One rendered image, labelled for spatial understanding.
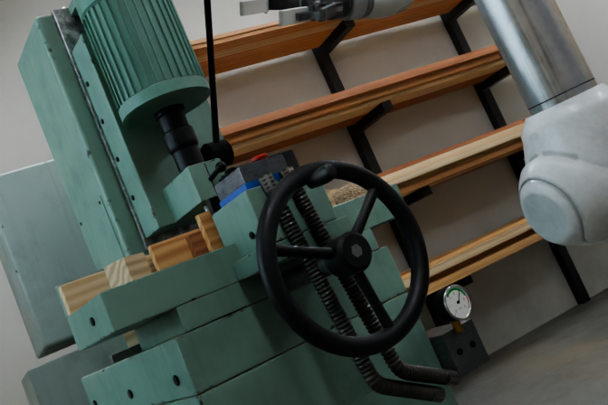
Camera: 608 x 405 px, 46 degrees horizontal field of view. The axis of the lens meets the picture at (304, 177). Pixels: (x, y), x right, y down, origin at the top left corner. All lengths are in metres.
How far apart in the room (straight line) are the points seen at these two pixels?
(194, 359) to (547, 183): 0.56
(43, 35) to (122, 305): 0.71
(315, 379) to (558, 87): 0.58
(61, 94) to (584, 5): 3.77
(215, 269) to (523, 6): 0.60
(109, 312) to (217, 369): 0.18
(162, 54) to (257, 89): 2.77
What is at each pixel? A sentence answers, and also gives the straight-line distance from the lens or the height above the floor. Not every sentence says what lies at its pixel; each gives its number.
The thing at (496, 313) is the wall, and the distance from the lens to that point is 4.44.
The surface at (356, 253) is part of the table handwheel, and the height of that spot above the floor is 0.81.
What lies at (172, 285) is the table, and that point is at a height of 0.87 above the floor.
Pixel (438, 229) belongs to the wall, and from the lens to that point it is 4.33.
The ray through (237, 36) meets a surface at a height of 2.01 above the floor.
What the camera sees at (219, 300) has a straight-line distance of 1.14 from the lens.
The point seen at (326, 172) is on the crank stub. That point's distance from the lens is 0.99.
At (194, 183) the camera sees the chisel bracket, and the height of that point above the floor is 1.03.
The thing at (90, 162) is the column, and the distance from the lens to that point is 1.52.
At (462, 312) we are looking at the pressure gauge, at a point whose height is 0.64.
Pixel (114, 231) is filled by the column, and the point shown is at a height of 1.04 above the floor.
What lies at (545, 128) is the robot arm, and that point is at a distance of 1.06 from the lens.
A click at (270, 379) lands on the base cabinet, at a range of 1.16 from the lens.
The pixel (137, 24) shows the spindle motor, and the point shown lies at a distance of 1.37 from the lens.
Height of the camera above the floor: 0.80
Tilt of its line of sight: 7 degrees up
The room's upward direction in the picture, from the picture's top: 24 degrees counter-clockwise
